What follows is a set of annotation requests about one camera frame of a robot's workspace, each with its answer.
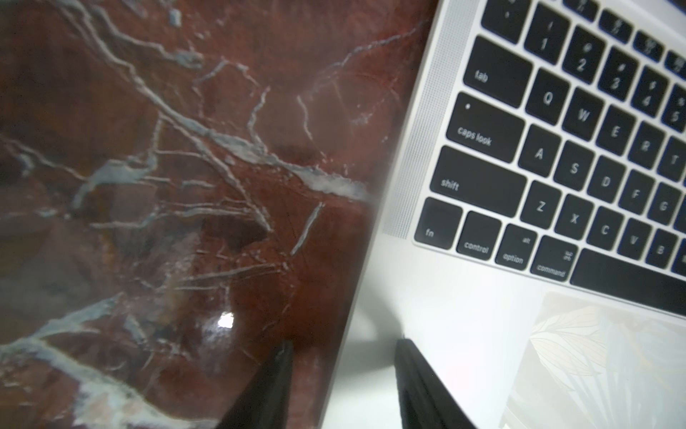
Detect silver laptop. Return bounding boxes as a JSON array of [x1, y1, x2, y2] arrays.
[[320, 0, 685, 428]]

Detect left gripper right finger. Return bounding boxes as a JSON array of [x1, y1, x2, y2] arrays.
[[394, 339, 475, 429]]

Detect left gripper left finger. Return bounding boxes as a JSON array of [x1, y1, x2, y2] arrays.
[[216, 340, 294, 429]]

